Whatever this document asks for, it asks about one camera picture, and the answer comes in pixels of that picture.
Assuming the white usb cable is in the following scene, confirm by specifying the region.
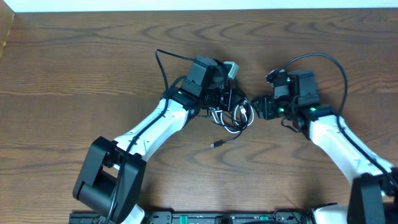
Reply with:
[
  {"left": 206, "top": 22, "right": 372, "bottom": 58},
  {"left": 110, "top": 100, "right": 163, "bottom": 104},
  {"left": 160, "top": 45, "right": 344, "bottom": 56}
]
[{"left": 207, "top": 104, "right": 255, "bottom": 134}]

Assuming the black usb cable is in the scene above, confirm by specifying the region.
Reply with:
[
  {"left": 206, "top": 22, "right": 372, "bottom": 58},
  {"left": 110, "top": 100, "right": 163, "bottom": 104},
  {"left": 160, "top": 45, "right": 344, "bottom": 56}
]
[{"left": 198, "top": 93, "right": 253, "bottom": 149}]

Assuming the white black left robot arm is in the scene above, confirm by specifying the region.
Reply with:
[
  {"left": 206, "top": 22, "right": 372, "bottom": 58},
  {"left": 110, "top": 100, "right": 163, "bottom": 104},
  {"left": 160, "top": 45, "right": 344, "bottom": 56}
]
[{"left": 72, "top": 86, "right": 252, "bottom": 223}]

